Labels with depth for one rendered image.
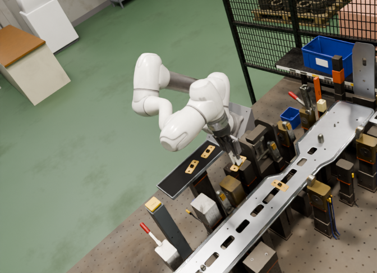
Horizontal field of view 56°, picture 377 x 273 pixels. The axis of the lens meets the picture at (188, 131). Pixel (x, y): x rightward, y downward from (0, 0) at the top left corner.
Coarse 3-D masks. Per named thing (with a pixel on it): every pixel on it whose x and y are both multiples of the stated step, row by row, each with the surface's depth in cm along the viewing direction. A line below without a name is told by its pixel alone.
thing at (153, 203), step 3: (153, 198) 168; (156, 198) 168; (150, 201) 168; (153, 201) 167; (156, 201) 166; (159, 201) 166; (147, 204) 167; (150, 204) 166; (153, 204) 165; (156, 204) 165; (159, 204) 165; (147, 207) 166; (150, 207) 165; (153, 207) 164; (156, 207) 164; (150, 210) 164; (153, 210) 164
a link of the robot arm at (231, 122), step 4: (224, 108) 222; (228, 112) 226; (228, 116) 225; (232, 120) 229; (232, 124) 229; (204, 128) 220; (208, 128) 219; (232, 128) 230; (208, 132) 223; (212, 132) 222
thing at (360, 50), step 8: (360, 48) 175; (368, 48) 172; (352, 56) 182; (360, 56) 178; (368, 56) 175; (352, 64) 184; (360, 64) 181; (368, 64) 178; (360, 72) 184; (368, 72) 181; (360, 80) 188; (368, 80) 184; (360, 88) 191; (368, 88) 187; (368, 96) 191
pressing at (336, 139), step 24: (336, 120) 187; (360, 120) 182; (312, 144) 181; (336, 144) 175; (288, 168) 174; (312, 168) 170; (264, 192) 169; (288, 192) 164; (240, 216) 164; (264, 216) 159; (216, 240) 159; (240, 240) 155; (192, 264) 154; (216, 264) 150
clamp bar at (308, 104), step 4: (304, 84) 184; (300, 88) 183; (304, 88) 183; (308, 88) 180; (304, 92) 183; (308, 92) 185; (304, 96) 185; (308, 96) 187; (304, 100) 187; (308, 100) 188; (308, 104) 187; (312, 104) 189; (308, 108) 189; (312, 108) 190
